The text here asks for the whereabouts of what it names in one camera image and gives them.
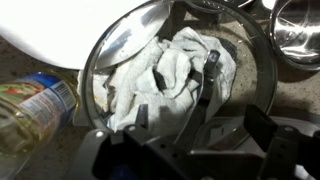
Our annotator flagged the glass pot lid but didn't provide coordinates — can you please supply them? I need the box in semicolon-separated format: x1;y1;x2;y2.
81;0;277;151

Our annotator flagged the white plate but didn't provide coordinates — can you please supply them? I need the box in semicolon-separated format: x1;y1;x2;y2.
0;0;174;71

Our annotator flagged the small steel cup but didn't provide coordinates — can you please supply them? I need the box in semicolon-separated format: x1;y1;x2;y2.
269;0;320;71

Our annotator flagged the white dish towel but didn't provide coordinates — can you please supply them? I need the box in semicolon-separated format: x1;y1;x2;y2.
92;27;236;133

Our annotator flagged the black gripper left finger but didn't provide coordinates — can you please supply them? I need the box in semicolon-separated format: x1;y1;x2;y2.
135;104;148;129

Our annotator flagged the clear plastic water bottle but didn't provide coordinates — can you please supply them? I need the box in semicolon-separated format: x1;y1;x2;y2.
0;71;79;180

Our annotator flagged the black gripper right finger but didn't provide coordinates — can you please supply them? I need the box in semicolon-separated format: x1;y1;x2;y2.
243;105;278;152

